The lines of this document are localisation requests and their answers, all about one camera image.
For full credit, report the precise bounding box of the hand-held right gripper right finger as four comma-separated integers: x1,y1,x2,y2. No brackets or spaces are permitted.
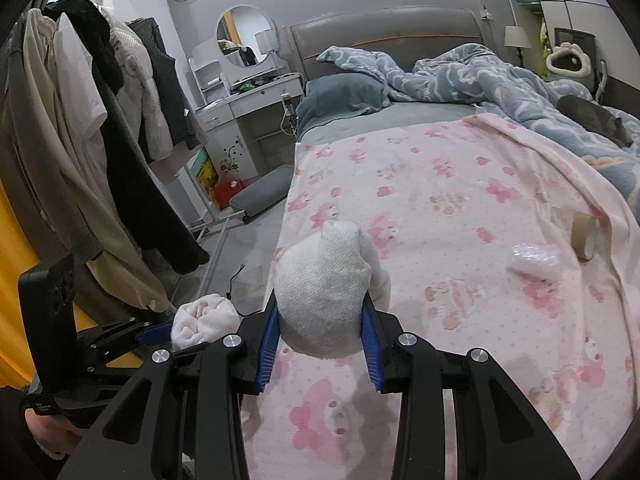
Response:
361,294,583,480

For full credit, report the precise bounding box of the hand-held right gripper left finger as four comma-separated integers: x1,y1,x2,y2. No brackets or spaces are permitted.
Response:
57,292,281,480

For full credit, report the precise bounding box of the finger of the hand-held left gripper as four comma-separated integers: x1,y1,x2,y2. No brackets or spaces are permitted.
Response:
77,319,173,356
87,347,151,381

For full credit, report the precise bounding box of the small white sock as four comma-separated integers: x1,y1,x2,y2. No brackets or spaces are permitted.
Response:
171,294,240,351

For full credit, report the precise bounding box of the large white balled sock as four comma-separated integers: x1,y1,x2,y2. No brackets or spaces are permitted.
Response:
274,220,392,360

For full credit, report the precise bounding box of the person's left forearm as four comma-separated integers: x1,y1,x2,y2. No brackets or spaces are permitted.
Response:
0,385,71,480

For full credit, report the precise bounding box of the person's left hand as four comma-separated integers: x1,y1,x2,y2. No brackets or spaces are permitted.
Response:
22,407,83,461

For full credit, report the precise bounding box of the yellow curtain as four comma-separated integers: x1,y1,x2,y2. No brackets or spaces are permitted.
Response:
0,175,46,391

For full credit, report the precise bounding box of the white clothes rack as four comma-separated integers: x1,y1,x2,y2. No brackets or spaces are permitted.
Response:
175,150,251,301

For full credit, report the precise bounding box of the black fleece coat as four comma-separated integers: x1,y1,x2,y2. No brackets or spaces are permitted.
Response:
42,0,211,276

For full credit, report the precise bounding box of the red box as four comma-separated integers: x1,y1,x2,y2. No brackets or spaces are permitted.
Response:
215,180,246,211

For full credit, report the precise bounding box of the grey padded bench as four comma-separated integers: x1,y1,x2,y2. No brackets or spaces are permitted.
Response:
231,164,296,226

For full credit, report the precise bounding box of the pink printed blanket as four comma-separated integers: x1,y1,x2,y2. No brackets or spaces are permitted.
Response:
240,112,640,480

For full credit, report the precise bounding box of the yellow and green poster board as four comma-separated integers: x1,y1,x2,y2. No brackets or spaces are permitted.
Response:
195,152,221,196

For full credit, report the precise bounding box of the rack of hanging clothes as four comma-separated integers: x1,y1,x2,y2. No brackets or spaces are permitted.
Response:
0,7,171,311

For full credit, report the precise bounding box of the clear bubble wrap packet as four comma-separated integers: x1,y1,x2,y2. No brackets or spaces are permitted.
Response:
506,242,563,283

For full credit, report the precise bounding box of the white shirt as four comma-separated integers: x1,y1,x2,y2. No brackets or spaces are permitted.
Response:
52,12,108,171

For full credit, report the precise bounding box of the white puffer jacket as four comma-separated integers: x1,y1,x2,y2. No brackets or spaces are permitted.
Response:
107,20,173,163

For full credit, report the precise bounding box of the white dressing table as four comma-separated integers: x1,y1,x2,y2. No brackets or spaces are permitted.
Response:
187,52,306,181

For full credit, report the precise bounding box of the brown tape roll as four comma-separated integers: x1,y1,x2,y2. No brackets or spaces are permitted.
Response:
571,212,597,261

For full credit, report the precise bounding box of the dark grey vest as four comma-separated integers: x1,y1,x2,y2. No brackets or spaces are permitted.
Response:
127,17,198,151

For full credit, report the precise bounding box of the grey bed sheet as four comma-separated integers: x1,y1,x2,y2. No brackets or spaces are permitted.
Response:
295,100,481,143

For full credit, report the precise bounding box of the white power strip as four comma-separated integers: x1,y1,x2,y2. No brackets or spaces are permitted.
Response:
280,92,296,136

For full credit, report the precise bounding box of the grey-green pillow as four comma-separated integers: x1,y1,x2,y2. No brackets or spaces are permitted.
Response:
296,72,391,133

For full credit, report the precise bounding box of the blue patterned duvet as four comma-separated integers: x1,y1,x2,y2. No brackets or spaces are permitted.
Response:
317,42,640,181

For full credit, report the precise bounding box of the white shade table lamp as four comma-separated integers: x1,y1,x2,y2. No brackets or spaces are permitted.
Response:
255,29,278,58

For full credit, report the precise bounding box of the grey upholstered headboard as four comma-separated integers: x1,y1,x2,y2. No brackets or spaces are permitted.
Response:
289,6,493,83

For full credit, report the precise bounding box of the grey cat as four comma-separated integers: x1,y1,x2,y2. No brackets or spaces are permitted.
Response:
556,94,635,150

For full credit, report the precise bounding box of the beige shade bedside lamp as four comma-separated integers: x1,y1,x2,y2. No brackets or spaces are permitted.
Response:
504,25,533,66

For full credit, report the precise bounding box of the cream flower-shaped cat bed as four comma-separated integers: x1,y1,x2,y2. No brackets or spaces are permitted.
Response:
545,42,596,81

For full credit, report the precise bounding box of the black chair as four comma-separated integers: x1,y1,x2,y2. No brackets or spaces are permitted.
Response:
555,27,608,101

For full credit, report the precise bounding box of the black charger cable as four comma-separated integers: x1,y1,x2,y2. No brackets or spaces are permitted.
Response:
220,265,251,318

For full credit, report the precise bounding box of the round wall mirror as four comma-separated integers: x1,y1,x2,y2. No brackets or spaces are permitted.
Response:
216,6,277,68

